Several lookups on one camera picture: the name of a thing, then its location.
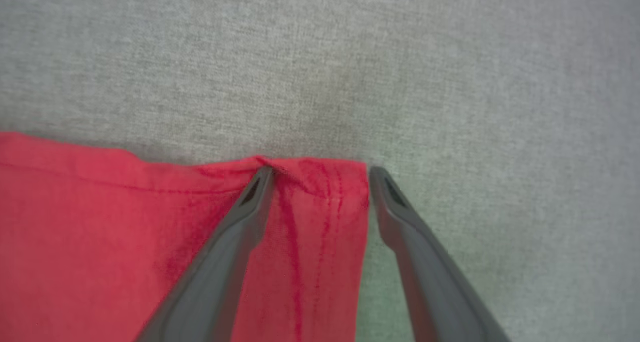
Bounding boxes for red and white shirt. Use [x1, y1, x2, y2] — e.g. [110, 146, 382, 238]
[0, 132, 371, 342]

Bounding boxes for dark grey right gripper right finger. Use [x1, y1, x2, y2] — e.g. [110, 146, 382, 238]
[369, 166, 511, 342]

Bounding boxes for grey fabric sofa cushion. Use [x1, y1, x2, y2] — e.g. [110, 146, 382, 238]
[0, 0, 640, 342]

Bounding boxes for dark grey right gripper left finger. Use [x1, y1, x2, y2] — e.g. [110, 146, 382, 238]
[134, 166, 275, 342]

